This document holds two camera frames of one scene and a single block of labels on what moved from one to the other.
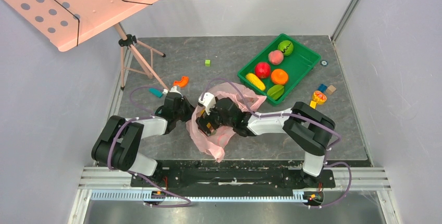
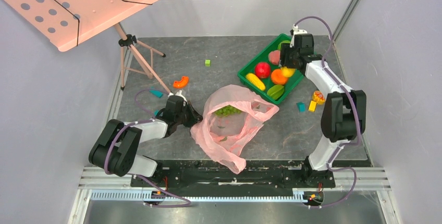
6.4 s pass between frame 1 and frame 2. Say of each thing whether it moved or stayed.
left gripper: stayed
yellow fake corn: stayed
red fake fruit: stayed
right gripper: moved
